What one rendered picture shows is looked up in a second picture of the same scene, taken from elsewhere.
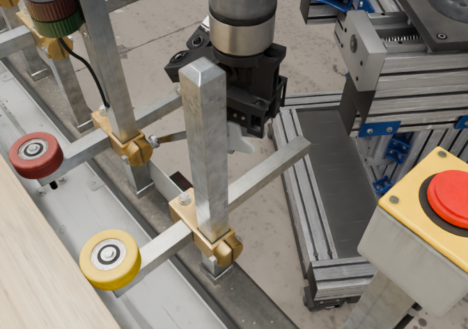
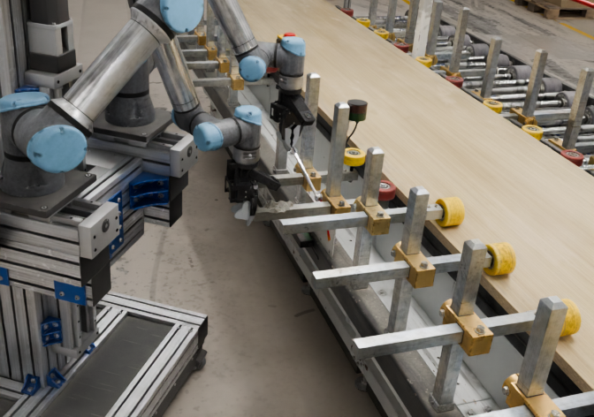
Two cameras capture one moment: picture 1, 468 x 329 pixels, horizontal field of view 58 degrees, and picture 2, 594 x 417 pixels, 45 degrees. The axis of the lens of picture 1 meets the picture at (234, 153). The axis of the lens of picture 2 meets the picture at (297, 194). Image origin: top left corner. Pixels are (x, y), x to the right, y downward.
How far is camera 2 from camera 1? 259 cm
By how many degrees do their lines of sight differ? 101
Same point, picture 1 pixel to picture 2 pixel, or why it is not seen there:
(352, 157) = (73, 387)
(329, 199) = (137, 364)
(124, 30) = not seen: outside the picture
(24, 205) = (387, 172)
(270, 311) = (285, 189)
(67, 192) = (378, 285)
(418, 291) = not seen: hidden behind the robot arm
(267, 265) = (212, 404)
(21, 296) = (387, 155)
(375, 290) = not seen: hidden behind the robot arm
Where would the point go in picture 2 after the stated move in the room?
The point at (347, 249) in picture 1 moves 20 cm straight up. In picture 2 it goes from (160, 329) to (159, 284)
